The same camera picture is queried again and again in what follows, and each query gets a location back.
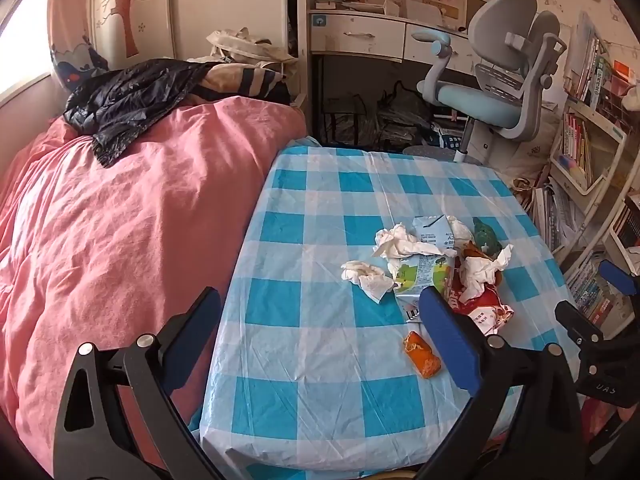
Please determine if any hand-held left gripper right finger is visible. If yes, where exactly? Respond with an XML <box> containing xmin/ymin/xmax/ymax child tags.
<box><xmin>415</xmin><ymin>286</ymin><xmax>586</xmax><ymax>480</ymax></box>

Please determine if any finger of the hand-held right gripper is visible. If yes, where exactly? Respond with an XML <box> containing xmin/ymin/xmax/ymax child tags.
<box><xmin>555</xmin><ymin>300</ymin><xmax>640</xmax><ymax>408</ymax></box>
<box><xmin>597</xmin><ymin>260</ymin><xmax>640</xmax><ymax>341</ymax></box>

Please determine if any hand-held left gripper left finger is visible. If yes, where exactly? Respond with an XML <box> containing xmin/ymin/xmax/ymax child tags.
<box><xmin>52</xmin><ymin>286</ymin><xmax>223</xmax><ymax>480</ymax></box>

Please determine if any orange snack wrapper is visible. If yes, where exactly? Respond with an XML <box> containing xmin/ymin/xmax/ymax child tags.
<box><xmin>403</xmin><ymin>330</ymin><xmax>442</xmax><ymax>378</ymax></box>

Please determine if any red snack packet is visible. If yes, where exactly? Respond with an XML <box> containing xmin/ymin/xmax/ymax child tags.
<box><xmin>445</xmin><ymin>242</ymin><xmax>516</xmax><ymax>336</ymax></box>

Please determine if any green white milk carton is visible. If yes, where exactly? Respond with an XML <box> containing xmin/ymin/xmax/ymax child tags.
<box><xmin>392</xmin><ymin>252</ymin><xmax>456</xmax><ymax>323</ymax></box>

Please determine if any white tissue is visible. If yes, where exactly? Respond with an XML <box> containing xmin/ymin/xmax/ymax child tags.
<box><xmin>372</xmin><ymin>223</ymin><xmax>426</xmax><ymax>261</ymax></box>
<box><xmin>341</xmin><ymin>260</ymin><xmax>396</xmax><ymax>304</ymax></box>
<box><xmin>447</xmin><ymin>215</ymin><xmax>473</xmax><ymax>246</ymax></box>
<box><xmin>459</xmin><ymin>245</ymin><xmax>515</xmax><ymax>303</ymax></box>

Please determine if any green wrapper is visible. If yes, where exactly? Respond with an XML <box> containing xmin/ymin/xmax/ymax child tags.
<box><xmin>472</xmin><ymin>217</ymin><xmax>502</xmax><ymax>256</ymax></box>

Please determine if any light blue milk carton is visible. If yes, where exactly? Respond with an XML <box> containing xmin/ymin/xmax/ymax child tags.
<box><xmin>412</xmin><ymin>214</ymin><xmax>458</xmax><ymax>253</ymax></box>

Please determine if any stack of colourful paperback books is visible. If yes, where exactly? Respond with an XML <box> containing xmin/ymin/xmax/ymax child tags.
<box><xmin>567</xmin><ymin>255</ymin><xmax>621</xmax><ymax>326</ymax></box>

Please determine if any pile of white papers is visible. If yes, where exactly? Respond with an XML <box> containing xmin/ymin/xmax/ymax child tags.
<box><xmin>530</xmin><ymin>180</ymin><xmax>586</xmax><ymax>256</ymax></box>

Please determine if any white bookshelf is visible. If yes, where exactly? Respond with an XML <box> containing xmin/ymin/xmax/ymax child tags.
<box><xmin>547</xmin><ymin>95</ymin><xmax>640</xmax><ymax>331</ymax></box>

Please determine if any row of red spined books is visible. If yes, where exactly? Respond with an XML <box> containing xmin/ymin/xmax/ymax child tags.
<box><xmin>560</xmin><ymin>112</ymin><xmax>596</xmax><ymax>186</ymax></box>

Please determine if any pink blanket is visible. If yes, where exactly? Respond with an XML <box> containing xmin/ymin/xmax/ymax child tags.
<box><xmin>0</xmin><ymin>95</ymin><xmax>308</xmax><ymax>476</ymax></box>

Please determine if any beige tote bag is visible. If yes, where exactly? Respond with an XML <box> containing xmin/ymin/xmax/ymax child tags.
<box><xmin>500</xmin><ymin>110</ymin><xmax>561</xmax><ymax>186</ymax></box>

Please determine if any blue white checked tablecloth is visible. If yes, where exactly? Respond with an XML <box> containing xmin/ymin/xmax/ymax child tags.
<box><xmin>199</xmin><ymin>139</ymin><xmax>583</xmax><ymax>476</ymax></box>

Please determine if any row of thin colourful books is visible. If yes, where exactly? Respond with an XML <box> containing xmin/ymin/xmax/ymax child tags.
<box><xmin>567</xmin><ymin>35</ymin><xmax>613</xmax><ymax>106</ymax></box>

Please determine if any black plastic bag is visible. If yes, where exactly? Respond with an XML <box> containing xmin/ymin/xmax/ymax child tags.
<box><xmin>375</xmin><ymin>80</ymin><xmax>441</xmax><ymax>153</ymax></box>

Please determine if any dark navy puffer jacket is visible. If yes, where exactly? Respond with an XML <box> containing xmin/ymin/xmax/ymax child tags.
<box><xmin>64</xmin><ymin>58</ymin><xmax>223</xmax><ymax>168</ymax></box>

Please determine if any beige navy striped pillow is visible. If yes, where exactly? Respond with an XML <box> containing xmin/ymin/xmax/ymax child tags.
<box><xmin>192</xmin><ymin>62</ymin><xmax>291</xmax><ymax>106</ymax></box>

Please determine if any grey blue desk chair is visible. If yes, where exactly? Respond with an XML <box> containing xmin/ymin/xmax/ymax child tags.
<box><xmin>402</xmin><ymin>0</ymin><xmax>568</xmax><ymax>166</ymax></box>

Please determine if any beige cloth bag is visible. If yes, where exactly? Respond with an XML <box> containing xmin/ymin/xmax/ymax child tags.
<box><xmin>206</xmin><ymin>27</ymin><xmax>298</xmax><ymax>68</ymax></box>

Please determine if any white desk with drawers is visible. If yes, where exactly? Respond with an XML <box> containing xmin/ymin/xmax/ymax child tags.
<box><xmin>297</xmin><ymin>0</ymin><xmax>538</xmax><ymax>156</ymax></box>

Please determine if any white wardrobe with tree decal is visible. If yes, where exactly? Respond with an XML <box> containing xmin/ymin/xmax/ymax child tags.
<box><xmin>92</xmin><ymin>0</ymin><xmax>291</xmax><ymax>63</ymax></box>

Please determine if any bright window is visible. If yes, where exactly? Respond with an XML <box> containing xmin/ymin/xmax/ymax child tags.
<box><xmin>0</xmin><ymin>0</ymin><xmax>53</xmax><ymax>103</ymax></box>

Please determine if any pink curtain with whale print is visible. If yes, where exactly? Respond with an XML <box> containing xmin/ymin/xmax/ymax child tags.
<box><xmin>46</xmin><ymin>0</ymin><xmax>111</xmax><ymax>92</ymax></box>

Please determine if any pink wire basket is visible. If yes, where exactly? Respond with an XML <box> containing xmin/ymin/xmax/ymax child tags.
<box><xmin>595</xmin><ymin>75</ymin><xmax>636</xmax><ymax>121</ymax></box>

